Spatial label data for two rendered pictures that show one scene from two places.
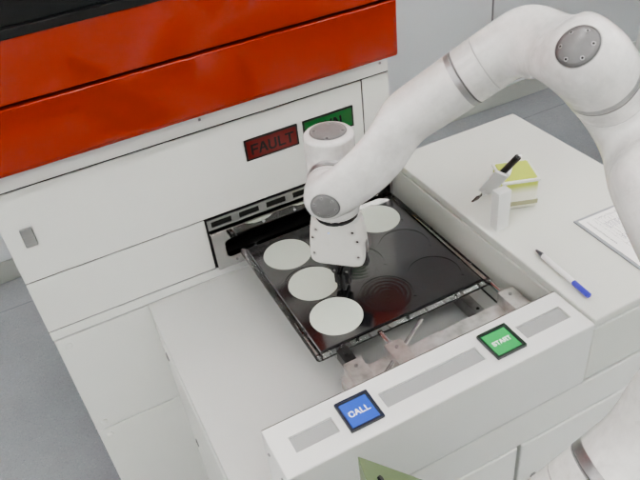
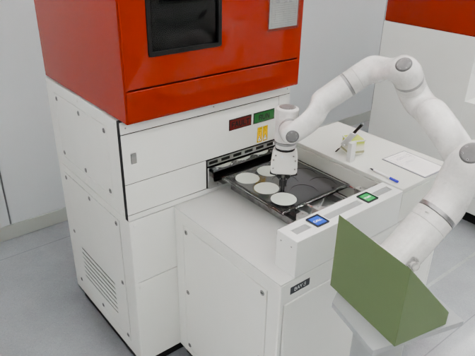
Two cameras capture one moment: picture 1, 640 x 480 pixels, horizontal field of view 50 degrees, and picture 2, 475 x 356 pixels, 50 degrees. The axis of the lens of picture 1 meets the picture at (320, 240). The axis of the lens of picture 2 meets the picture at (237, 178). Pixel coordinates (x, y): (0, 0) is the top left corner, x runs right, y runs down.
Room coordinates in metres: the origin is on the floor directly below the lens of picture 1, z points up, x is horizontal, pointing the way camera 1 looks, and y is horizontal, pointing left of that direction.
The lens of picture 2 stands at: (-0.67, 0.64, 1.86)
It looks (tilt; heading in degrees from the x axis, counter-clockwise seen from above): 27 degrees down; 343
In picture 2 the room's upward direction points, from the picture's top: 1 degrees clockwise
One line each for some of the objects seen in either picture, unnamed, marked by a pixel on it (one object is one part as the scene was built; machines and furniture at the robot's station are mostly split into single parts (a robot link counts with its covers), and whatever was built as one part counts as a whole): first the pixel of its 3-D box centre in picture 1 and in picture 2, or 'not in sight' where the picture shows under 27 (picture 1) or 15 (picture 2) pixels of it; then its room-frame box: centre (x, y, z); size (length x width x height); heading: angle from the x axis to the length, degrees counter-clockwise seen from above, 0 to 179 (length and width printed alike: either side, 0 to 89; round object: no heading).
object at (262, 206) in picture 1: (301, 191); (248, 150); (1.24, 0.03, 0.96); 0.44 x 0.01 x 0.02; 113
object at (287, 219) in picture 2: not in sight; (271, 209); (0.95, 0.02, 0.84); 0.50 x 0.02 x 0.03; 23
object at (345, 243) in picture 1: (338, 232); (284, 158); (0.98, -0.04, 1.03); 0.10 x 0.07 x 0.11; 69
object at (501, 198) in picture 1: (495, 193); (348, 145); (1.04, -0.34, 1.03); 0.06 x 0.04 x 0.13; 23
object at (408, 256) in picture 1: (358, 264); (284, 181); (1.05, -0.07, 0.90); 0.34 x 0.34 x 0.01; 23
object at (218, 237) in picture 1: (306, 216); (249, 164); (1.24, 0.02, 0.89); 0.44 x 0.02 x 0.10; 113
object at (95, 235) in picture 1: (219, 193); (213, 147); (1.18, 0.19, 1.02); 0.82 x 0.03 x 0.40; 113
